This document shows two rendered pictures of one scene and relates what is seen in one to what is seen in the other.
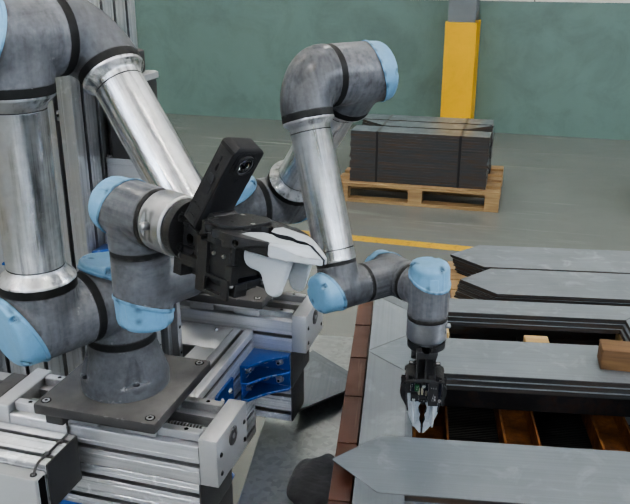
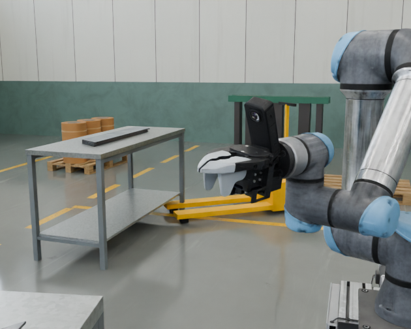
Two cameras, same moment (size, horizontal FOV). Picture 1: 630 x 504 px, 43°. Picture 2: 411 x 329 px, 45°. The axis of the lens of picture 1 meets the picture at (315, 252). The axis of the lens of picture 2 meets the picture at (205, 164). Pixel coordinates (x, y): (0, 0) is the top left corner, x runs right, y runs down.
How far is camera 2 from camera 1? 1.07 m
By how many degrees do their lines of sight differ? 86
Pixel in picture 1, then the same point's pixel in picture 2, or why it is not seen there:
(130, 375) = (388, 300)
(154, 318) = (289, 220)
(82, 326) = (359, 243)
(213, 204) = (253, 138)
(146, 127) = (384, 115)
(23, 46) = (353, 59)
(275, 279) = (207, 178)
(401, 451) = not seen: outside the picture
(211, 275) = not seen: hidden behind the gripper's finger
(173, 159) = (378, 138)
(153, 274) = (291, 191)
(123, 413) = (366, 316)
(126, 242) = not seen: hidden behind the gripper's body
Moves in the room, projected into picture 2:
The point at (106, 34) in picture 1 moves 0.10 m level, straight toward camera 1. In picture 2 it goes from (408, 54) to (365, 53)
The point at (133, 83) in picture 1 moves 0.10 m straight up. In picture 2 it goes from (402, 87) to (405, 35)
